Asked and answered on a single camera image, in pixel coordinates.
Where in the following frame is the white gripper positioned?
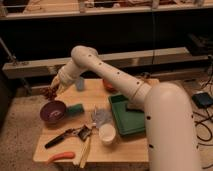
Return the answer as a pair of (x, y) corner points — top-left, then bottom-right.
(50, 68), (74, 95)

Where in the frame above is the bunch of red grapes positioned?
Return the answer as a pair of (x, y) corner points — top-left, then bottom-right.
(43, 87), (56, 101)

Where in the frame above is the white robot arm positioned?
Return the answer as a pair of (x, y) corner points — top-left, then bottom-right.
(51, 46), (202, 171)

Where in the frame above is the purple bowl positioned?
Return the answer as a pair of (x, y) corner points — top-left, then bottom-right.
(40, 100), (67, 124)

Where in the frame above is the orange bowl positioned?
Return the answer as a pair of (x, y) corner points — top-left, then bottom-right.
(102, 79), (116, 92)

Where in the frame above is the blue translucent cup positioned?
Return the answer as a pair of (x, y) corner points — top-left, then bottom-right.
(75, 77), (85, 91)

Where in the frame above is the green sponge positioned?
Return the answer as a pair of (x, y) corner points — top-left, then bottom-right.
(66, 104), (84, 116)

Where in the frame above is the crumpled clear plastic wrap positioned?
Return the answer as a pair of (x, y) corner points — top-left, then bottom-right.
(91, 108), (112, 128)

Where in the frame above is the wooden table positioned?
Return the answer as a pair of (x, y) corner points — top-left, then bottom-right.
(33, 79), (148, 163)

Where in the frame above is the white cup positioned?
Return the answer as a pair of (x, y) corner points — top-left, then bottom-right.
(99, 124), (116, 145)

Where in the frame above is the orange carrot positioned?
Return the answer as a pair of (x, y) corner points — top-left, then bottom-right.
(46, 151), (75, 164)

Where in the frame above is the dark brown rectangular block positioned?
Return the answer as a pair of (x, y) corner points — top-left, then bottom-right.
(126, 102), (142, 111)

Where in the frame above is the green plastic tray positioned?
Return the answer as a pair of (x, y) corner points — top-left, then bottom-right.
(108, 94), (145, 136)

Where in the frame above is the black power adapter box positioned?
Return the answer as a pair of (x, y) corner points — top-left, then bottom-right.
(192, 92), (213, 108)

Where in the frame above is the wooden shelf rail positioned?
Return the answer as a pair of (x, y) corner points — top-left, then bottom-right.
(2, 47), (208, 79)

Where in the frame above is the black handled kitchen tool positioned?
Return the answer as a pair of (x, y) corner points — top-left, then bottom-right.
(45, 125), (92, 149)

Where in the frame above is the black floor cable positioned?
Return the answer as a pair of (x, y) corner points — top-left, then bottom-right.
(192, 106), (213, 169)

